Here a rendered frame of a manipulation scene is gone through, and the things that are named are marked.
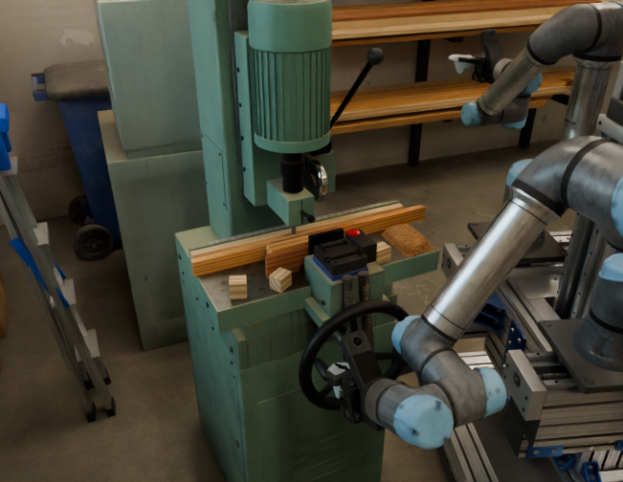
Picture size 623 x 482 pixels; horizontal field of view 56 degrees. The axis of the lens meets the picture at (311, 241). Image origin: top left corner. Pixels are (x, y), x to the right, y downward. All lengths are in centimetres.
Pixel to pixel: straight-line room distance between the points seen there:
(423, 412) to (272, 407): 73
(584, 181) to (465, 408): 38
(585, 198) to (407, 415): 41
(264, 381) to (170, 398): 98
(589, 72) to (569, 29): 15
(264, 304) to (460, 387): 55
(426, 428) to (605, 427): 72
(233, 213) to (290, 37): 57
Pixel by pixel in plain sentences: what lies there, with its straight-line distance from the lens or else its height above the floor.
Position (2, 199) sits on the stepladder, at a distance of 193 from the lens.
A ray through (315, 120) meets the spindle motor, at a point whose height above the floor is 127.
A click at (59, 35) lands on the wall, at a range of 356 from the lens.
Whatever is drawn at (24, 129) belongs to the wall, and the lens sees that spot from 369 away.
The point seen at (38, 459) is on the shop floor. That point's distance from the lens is 236.
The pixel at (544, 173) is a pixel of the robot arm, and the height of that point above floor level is 131.
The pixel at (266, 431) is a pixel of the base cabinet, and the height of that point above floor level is 48.
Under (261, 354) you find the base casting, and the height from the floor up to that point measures 74.
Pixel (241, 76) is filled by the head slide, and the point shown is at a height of 133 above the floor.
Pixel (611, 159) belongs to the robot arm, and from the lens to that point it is 94.
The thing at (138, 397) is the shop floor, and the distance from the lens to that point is 245.
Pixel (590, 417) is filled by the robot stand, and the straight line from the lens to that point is 149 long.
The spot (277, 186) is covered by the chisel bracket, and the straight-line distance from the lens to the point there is 144.
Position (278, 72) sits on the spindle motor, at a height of 137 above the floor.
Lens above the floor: 167
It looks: 30 degrees down
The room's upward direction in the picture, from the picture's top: straight up
